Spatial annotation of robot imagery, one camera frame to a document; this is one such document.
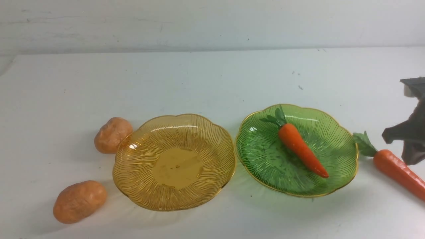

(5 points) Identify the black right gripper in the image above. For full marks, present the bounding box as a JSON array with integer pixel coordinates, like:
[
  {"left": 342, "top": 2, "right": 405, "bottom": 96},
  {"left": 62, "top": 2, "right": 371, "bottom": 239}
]
[{"left": 382, "top": 77, "right": 425, "bottom": 165}]

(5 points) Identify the amber ribbed glass plate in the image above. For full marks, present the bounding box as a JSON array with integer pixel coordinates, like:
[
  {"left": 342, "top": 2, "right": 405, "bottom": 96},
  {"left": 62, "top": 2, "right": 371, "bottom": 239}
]
[{"left": 112, "top": 114, "right": 237, "bottom": 211}]

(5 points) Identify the orange carrot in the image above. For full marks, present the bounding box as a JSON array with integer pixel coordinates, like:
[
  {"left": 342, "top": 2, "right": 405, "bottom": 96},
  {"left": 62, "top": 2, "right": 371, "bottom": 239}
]
[
  {"left": 353, "top": 131, "right": 425, "bottom": 201},
  {"left": 260, "top": 105, "right": 329, "bottom": 179}
]

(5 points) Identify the brown potato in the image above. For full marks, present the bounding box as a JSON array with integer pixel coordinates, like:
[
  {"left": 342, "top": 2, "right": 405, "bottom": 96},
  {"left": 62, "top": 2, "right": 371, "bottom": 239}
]
[
  {"left": 94, "top": 117, "right": 133, "bottom": 154},
  {"left": 53, "top": 180, "right": 108, "bottom": 224}
]

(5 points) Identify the green ribbed glass plate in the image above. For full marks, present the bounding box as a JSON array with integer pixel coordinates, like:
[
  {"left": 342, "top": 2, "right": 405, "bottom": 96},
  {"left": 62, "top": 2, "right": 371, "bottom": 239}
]
[{"left": 235, "top": 104, "right": 359, "bottom": 198}]

